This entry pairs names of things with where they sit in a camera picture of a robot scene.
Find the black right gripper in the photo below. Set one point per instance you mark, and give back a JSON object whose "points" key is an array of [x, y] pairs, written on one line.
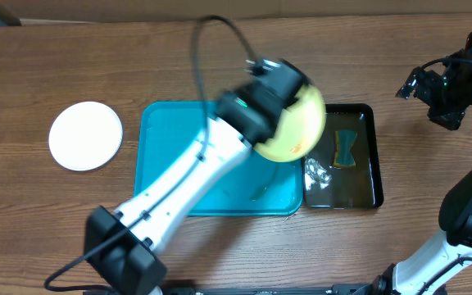
{"points": [[420, 84]]}

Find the yellow plate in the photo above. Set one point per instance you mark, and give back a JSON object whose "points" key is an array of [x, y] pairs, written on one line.
{"points": [[299, 129]]}

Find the green yellow sponge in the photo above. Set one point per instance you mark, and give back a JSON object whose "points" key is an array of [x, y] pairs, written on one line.
{"points": [[343, 142]]}

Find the pink plate with ketchup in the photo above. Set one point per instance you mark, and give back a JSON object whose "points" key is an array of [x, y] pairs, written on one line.
{"points": [[85, 136]]}

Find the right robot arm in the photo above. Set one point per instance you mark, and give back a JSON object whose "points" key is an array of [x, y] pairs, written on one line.
{"points": [[449, 251]]}

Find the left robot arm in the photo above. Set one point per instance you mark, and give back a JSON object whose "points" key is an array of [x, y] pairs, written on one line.
{"points": [[123, 246]]}

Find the teal plastic tray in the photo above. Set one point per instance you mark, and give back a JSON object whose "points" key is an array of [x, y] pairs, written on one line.
{"points": [[257, 187]]}

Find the black water tray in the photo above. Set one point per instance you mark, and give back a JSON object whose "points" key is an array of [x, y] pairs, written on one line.
{"points": [[357, 187]]}

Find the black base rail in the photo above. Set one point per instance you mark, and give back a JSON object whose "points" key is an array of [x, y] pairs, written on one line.
{"points": [[336, 289]]}

